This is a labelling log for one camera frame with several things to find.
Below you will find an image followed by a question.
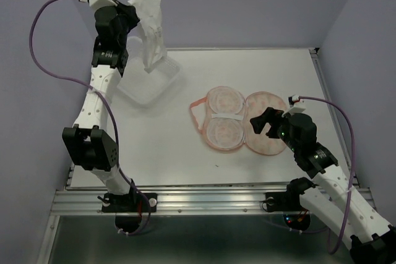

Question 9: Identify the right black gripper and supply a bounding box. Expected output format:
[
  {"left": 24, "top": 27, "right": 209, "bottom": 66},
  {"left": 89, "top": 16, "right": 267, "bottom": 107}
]
[{"left": 249, "top": 106, "right": 300, "bottom": 153}]

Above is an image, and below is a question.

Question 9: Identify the white bra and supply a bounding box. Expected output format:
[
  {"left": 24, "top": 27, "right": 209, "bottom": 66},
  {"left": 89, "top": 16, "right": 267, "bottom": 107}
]
[{"left": 127, "top": 0, "right": 167, "bottom": 73}]

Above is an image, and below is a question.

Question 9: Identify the floral mesh laundry bag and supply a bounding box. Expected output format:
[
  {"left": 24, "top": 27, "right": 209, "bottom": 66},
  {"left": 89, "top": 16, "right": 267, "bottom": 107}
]
[{"left": 189, "top": 86, "right": 287, "bottom": 156}]

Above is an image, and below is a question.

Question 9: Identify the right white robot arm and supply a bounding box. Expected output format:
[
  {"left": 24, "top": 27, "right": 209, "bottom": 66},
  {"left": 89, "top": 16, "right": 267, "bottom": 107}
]
[{"left": 250, "top": 108, "right": 395, "bottom": 263}]

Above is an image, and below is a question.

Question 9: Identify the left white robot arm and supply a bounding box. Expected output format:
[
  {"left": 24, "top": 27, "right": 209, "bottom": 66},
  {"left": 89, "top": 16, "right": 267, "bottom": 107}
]
[{"left": 62, "top": 0, "right": 139, "bottom": 211}]

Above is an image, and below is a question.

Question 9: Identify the white plastic basket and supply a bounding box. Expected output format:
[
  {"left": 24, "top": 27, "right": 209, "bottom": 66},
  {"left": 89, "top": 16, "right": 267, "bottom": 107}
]
[{"left": 118, "top": 36, "right": 181, "bottom": 106}]

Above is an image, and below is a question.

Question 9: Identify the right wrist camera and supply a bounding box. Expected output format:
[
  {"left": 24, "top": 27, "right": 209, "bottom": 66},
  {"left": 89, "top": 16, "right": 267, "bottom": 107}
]
[{"left": 286, "top": 95, "right": 306, "bottom": 115}]

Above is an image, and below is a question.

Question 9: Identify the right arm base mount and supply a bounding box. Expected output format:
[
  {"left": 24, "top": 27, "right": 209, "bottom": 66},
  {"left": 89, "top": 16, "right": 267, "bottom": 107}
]
[{"left": 261, "top": 191, "right": 303, "bottom": 213}]

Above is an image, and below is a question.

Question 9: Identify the aluminium frame rail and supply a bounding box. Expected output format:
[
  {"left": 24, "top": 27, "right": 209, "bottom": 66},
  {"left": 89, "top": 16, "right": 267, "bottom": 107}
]
[{"left": 51, "top": 187, "right": 377, "bottom": 215}]

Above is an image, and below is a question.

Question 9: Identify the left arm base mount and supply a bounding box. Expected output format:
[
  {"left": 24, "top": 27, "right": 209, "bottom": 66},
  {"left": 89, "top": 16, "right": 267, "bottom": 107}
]
[{"left": 97, "top": 190, "right": 158, "bottom": 213}]

